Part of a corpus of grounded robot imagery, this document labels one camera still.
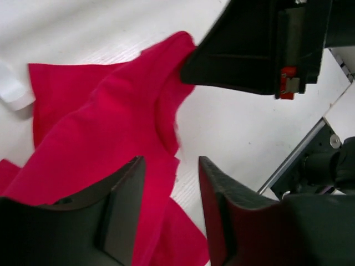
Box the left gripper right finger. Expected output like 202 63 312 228
199 156 354 265

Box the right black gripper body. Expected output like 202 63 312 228
275 1 354 100

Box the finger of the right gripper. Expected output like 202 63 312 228
180 1 326 96

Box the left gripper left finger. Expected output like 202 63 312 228
1 157 146 265

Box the red t-shirt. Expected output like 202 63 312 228
1 32 209 265

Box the white metal clothes rack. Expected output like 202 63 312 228
1 61 35 111

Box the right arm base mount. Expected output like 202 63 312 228
258 119 354 199

